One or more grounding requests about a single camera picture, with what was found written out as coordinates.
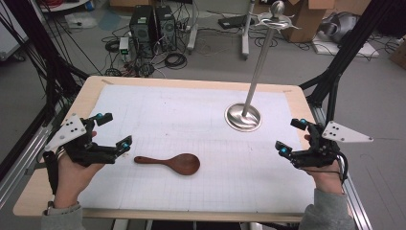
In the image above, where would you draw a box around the grey wrist watch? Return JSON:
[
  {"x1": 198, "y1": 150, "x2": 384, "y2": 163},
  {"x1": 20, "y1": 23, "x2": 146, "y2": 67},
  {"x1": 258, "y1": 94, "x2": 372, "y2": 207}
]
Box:
[{"x1": 45, "y1": 200, "x2": 81, "y2": 216}]

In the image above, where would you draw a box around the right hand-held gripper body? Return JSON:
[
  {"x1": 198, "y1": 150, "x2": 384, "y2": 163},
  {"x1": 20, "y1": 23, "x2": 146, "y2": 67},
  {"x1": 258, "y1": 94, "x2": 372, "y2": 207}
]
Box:
[{"x1": 291, "y1": 120, "x2": 373, "y2": 170}]

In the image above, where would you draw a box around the person's left hand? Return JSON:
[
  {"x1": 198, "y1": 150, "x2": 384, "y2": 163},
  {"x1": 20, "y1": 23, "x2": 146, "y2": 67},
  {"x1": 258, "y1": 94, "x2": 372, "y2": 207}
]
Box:
[{"x1": 53, "y1": 152, "x2": 105, "y2": 208}]

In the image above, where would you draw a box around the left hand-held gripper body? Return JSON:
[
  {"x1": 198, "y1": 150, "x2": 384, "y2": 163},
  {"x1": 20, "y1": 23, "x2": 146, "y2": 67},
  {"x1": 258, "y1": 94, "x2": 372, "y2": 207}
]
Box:
[{"x1": 44, "y1": 113, "x2": 120, "y2": 167}]

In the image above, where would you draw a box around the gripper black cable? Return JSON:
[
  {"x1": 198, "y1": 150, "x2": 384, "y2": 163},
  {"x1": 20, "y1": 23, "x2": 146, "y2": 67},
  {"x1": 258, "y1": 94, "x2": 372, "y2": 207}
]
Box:
[
  {"x1": 42, "y1": 149, "x2": 60, "y2": 196},
  {"x1": 307, "y1": 152, "x2": 350, "y2": 186}
]

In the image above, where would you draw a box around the small cardboard box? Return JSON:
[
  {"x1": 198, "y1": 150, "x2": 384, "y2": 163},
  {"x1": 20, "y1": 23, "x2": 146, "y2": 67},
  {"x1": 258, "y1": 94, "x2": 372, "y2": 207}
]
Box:
[{"x1": 389, "y1": 37, "x2": 406, "y2": 71}]

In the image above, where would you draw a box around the aluminium rail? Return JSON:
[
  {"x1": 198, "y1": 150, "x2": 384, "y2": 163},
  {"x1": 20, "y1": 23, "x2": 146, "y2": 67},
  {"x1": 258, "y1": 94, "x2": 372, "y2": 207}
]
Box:
[
  {"x1": 0, "y1": 104, "x2": 65, "y2": 209},
  {"x1": 310, "y1": 104, "x2": 372, "y2": 230}
]

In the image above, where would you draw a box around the grey bag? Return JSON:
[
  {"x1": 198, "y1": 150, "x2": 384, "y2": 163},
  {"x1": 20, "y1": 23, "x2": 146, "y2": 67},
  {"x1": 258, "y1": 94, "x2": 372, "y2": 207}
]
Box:
[{"x1": 319, "y1": 11, "x2": 361, "y2": 44}]

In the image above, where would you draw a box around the black metal frame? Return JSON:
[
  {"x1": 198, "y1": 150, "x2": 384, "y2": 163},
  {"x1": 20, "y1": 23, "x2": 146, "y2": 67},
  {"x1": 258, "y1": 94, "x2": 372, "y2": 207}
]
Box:
[
  {"x1": 0, "y1": 0, "x2": 90, "y2": 128},
  {"x1": 300, "y1": 0, "x2": 396, "y2": 126}
]

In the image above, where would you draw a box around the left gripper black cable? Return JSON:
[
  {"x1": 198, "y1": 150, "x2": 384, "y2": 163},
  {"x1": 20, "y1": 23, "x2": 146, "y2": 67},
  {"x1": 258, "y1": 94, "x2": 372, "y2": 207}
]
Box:
[{"x1": 42, "y1": 149, "x2": 60, "y2": 196}]

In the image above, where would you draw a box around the person's right hand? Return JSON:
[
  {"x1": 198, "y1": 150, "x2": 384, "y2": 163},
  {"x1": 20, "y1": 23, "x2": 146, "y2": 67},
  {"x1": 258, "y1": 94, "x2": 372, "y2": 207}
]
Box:
[{"x1": 303, "y1": 159, "x2": 346, "y2": 196}]

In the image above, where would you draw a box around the white flat board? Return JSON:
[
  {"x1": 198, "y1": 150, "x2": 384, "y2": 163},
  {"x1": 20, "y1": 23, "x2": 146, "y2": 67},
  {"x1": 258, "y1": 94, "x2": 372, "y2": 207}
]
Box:
[{"x1": 310, "y1": 34, "x2": 381, "y2": 59}]

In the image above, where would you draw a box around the metal utensil stand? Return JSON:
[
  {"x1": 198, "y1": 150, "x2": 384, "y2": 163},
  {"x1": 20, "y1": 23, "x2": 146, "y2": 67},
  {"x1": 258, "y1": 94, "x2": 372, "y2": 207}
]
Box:
[{"x1": 224, "y1": 0, "x2": 301, "y2": 133}]

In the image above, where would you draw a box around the open cardboard box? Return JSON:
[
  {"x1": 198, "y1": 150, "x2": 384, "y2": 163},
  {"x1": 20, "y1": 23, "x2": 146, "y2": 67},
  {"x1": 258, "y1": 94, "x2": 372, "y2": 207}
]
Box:
[{"x1": 281, "y1": 0, "x2": 336, "y2": 44}]

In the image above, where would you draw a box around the coiled black cable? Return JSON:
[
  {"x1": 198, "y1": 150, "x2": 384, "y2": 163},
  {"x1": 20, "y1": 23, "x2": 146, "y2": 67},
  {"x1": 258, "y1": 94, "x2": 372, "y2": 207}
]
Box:
[{"x1": 164, "y1": 52, "x2": 188, "y2": 70}]

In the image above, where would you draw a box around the white grid paper mat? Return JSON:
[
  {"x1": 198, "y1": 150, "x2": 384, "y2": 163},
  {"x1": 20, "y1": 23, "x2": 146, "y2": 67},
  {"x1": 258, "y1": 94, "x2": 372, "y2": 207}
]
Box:
[{"x1": 78, "y1": 83, "x2": 315, "y2": 215}]

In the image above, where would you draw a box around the black tape piece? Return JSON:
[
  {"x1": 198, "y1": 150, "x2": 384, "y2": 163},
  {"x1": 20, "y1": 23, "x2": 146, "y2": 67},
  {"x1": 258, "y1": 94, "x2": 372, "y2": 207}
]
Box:
[{"x1": 24, "y1": 161, "x2": 46, "y2": 176}]

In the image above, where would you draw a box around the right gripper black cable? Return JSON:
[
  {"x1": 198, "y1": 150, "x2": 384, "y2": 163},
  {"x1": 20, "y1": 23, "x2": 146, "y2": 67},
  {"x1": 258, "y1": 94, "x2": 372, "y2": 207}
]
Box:
[{"x1": 307, "y1": 152, "x2": 350, "y2": 186}]

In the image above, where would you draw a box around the flat black device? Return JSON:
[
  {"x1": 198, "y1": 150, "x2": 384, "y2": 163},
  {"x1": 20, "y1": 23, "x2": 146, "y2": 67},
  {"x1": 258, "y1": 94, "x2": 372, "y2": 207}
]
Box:
[{"x1": 217, "y1": 13, "x2": 257, "y2": 31}]

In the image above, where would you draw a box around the black computer tower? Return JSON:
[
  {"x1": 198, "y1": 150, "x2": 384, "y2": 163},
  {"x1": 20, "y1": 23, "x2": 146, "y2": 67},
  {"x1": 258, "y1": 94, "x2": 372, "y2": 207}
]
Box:
[
  {"x1": 155, "y1": 5, "x2": 177, "y2": 53},
  {"x1": 128, "y1": 4, "x2": 157, "y2": 59}
]

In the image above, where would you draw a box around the small white electronic box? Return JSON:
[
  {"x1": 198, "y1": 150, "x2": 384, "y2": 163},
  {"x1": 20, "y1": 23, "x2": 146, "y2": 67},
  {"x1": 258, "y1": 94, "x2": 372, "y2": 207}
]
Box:
[{"x1": 118, "y1": 36, "x2": 130, "y2": 62}]

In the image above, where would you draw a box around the dark wooden spoon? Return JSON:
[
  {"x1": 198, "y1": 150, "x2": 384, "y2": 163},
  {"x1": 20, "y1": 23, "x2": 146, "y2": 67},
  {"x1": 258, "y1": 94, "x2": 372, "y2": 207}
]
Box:
[{"x1": 133, "y1": 152, "x2": 201, "y2": 176}]

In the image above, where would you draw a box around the white stand leg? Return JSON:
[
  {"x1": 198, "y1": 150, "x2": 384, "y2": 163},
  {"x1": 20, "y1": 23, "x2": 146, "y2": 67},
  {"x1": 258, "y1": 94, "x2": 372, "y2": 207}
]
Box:
[
  {"x1": 186, "y1": 0, "x2": 199, "y2": 55},
  {"x1": 241, "y1": 0, "x2": 257, "y2": 61}
]

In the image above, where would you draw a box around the white round table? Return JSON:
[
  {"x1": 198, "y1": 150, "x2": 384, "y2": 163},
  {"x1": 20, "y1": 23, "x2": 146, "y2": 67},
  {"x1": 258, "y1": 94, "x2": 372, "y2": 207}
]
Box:
[{"x1": 37, "y1": 0, "x2": 91, "y2": 13}]

